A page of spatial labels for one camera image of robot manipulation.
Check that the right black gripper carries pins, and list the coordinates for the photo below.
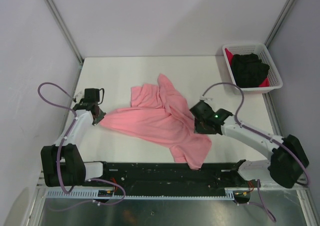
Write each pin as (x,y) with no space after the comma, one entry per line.
(197,128)

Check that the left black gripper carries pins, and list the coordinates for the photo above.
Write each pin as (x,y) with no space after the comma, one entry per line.
(99,118)

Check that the pink t shirt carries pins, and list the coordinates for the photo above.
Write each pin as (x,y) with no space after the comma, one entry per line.
(160,114)

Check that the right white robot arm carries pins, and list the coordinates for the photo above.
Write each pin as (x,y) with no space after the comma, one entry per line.
(285,159)

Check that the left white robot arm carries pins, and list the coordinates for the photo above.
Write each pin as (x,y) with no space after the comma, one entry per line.
(62,163)

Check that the black t shirt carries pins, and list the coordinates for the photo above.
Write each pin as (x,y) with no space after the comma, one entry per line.
(249,71)

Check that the white plastic basket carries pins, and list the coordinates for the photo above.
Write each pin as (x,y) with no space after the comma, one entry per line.
(243,48)

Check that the red t shirt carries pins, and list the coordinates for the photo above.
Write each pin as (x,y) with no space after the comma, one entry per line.
(229,56)

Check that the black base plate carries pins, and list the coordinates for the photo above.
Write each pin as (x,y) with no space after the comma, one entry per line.
(172,179)

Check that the left aluminium frame post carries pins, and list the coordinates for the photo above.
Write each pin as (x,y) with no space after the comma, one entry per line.
(64,29)

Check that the aluminium frame post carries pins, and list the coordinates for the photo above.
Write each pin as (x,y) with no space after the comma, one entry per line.
(64,29)
(284,13)

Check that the right aluminium frame post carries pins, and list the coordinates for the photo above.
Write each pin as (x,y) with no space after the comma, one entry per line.
(284,13)

